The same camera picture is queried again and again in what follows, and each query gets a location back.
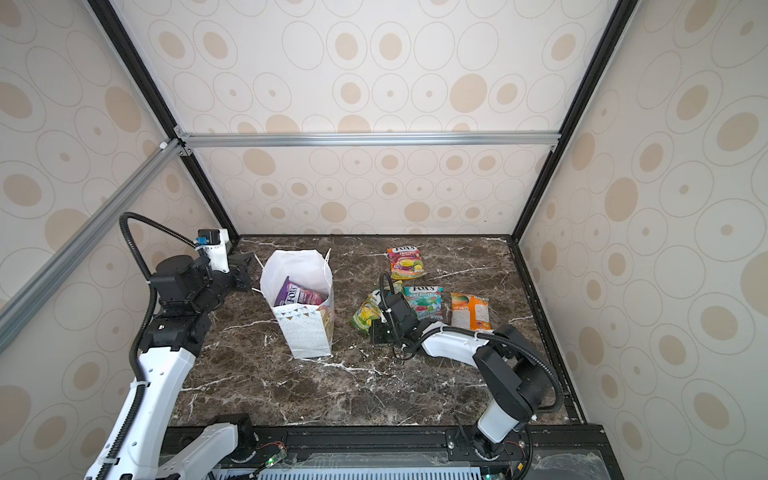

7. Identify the green Fox's candy bag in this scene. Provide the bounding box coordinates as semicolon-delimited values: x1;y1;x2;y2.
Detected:
351;289;387;333

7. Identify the purple Fox's candy bag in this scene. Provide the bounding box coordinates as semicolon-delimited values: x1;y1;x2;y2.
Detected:
274;276;328;307

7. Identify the white paper bag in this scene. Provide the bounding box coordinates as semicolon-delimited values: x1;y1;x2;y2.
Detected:
259;250;335;359

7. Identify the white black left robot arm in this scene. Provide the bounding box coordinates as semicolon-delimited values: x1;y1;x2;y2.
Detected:
86;254;254;479

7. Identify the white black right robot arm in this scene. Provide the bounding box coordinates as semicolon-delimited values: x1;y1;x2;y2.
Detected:
369;289;564;457

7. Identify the Fox's mint blossom candy bag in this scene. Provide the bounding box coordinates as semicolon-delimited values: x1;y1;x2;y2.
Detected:
403;286;445;321

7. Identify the Fox's fruits candy bag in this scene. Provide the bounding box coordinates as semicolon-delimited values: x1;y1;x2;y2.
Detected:
387;246;426;280

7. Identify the orange Fox's candy bag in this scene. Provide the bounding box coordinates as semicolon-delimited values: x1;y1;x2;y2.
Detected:
451;292;492;331

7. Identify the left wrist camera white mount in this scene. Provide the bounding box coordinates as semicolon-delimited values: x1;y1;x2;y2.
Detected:
195;229;230;273

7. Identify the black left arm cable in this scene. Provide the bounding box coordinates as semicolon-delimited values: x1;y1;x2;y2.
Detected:
95;211;199;480

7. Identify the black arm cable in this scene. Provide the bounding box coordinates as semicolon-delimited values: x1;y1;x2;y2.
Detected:
95;211;199;480
377;271;565;415

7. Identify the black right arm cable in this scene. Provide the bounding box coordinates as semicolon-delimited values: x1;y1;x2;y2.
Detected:
377;271;565;415

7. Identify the silver aluminium back rail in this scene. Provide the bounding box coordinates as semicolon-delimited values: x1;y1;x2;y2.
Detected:
181;131;561;148

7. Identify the silver aluminium rail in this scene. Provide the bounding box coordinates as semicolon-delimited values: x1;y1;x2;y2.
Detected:
1;139;181;350
181;131;561;148

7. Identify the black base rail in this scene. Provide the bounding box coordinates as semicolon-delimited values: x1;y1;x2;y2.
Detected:
204;424;623;479

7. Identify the silver aluminium left rail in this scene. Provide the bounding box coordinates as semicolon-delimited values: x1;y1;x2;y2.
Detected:
1;139;181;350

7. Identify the black corner frame post left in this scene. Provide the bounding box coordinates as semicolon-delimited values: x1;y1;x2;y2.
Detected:
87;0;240;245

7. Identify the black corner frame post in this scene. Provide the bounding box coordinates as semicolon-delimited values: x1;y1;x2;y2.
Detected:
87;0;240;245
511;0;639;245

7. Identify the black corner frame post right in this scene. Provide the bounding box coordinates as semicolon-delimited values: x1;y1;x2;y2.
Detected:
511;0;639;245

